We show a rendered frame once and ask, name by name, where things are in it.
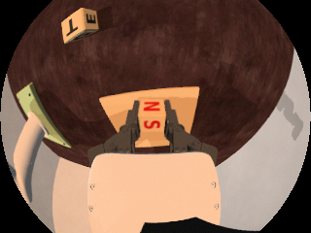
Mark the orange letter block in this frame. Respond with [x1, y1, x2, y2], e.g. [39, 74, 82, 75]
[138, 100, 166, 132]
[61, 8, 99, 44]

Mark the orange flat mat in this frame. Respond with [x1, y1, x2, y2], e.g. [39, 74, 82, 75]
[99, 86, 199, 148]

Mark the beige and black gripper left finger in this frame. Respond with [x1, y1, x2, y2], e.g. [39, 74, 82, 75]
[87, 100, 141, 168]

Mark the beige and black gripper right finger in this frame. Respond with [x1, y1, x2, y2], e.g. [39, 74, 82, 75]
[164, 100, 218, 167]

